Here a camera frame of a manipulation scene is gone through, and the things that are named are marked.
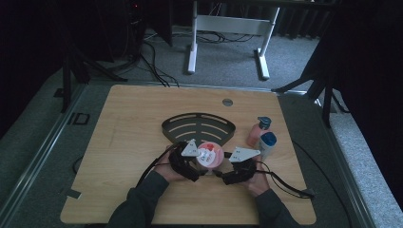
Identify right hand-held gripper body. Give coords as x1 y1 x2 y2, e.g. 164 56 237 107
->
221 145 261 186

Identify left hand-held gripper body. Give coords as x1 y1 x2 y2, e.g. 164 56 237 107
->
168 138 202 183

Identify can with pink lid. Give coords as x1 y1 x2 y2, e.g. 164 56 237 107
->
195 141 225 169

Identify white bottle with blue cap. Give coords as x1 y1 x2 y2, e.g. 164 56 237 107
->
259 131 278 161

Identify black corner shelf rack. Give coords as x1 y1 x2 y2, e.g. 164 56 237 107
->
161 112 237 148

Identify person's left hand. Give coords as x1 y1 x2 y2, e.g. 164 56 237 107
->
154 145 191 183

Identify person's right hand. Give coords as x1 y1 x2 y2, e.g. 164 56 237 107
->
245 155 271 198

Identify pink pump bottle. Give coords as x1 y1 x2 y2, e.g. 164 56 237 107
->
246 116 273 148

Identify black metal stand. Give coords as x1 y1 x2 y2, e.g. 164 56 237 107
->
53 31 127 113
271 47 350 127

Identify black equipment tower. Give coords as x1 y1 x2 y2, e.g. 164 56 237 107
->
125 0 148 61

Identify dark curtain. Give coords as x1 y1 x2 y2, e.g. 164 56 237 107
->
317 0 403 200
0 0 69 137

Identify left hand-held gripper cable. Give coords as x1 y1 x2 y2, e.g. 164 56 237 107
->
135 143 180 188

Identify hand-held gripper cable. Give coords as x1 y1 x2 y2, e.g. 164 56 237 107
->
255 139 353 228
135 143 180 188

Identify right hand-held gripper cable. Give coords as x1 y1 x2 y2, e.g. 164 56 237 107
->
255 139 353 228

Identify black floor cable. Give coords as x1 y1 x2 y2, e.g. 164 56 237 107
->
139 28 182 88

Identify grey metal frame rail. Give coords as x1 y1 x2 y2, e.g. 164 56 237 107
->
313 94 378 228
0 83 88 222

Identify thin black cable loop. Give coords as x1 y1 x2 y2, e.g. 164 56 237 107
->
71 155 85 175

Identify black rectangular floor bracket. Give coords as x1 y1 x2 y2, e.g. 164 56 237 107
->
67 112 90 126

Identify tangled black cables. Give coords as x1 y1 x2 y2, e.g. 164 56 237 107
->
196 29 255 45

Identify white desk frame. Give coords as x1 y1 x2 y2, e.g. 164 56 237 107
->
186 0 281 81

